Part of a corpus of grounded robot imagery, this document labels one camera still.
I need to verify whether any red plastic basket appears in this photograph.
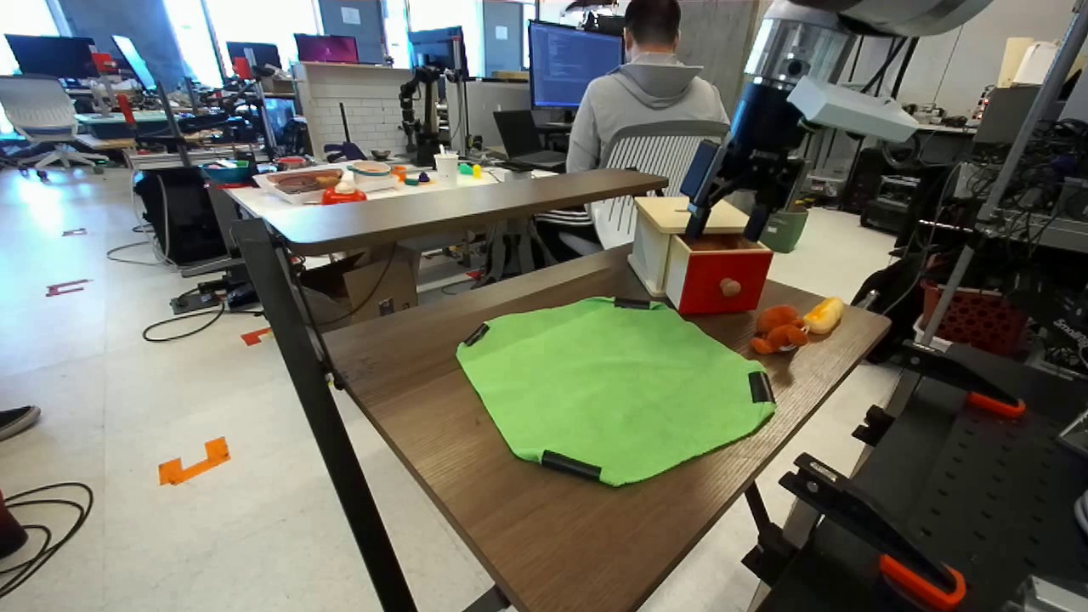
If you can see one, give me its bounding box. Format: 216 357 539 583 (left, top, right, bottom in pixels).
921 280 1030 357

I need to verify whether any black case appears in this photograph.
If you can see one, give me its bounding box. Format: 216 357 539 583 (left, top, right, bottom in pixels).
133 166 230 268

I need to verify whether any green bin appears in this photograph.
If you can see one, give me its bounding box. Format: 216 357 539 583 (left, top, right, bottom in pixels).
759 207 809 255

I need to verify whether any coil of black cable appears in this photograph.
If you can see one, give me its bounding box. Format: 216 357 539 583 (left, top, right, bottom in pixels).
0 482 95 601

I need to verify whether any cardboard box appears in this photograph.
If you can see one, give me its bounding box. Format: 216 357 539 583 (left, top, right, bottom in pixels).
297 245 421 332

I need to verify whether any black shoe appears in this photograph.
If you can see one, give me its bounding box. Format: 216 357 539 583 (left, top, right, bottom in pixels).
0 405 42 442

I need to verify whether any yellow plush toy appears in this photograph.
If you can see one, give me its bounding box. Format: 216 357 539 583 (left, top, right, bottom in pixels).
802 297 846 336

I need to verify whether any white office chair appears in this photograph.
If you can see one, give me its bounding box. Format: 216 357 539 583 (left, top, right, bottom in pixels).
561 121 732 256
0 75 109 180

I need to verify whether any black clamp with orange handle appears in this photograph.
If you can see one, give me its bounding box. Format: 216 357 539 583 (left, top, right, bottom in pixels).
779 453 968 612
901 340 1028 420

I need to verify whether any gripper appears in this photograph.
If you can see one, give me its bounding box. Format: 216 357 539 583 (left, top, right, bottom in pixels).
679 82 810 244

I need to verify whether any white table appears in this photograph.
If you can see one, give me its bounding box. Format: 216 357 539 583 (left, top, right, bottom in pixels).
224 160 504 224

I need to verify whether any red drawer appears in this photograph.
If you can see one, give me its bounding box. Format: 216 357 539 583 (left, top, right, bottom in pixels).
666 233 775 317

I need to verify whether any green cloth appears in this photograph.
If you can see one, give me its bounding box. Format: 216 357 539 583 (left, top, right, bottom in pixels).
456 296 777 488

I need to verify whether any red and white bottle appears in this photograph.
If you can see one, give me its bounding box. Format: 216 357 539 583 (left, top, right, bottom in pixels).
320 179 368 207

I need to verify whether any white tray with food toys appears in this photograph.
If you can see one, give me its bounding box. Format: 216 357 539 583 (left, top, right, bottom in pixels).
253 167 351 206

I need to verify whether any black laptop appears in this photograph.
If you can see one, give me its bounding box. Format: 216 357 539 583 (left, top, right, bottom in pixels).
493 109 569 172

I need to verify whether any orange plush toy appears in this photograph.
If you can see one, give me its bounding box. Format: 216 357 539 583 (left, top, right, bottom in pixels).
750 304 811 356

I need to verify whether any monitor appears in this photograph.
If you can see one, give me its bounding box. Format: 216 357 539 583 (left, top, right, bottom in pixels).
4 34 99 80
294 33 360 65
225 41 284 74
527 20 626 112

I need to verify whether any wooden drawer box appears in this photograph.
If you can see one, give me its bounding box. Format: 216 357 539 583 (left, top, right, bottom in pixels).
627 195 775 317

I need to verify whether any person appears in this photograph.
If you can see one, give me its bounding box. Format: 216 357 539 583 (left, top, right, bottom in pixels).
535 0 732 256

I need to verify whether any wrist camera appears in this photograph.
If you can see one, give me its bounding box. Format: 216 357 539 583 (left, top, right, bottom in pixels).
786 76 921 144

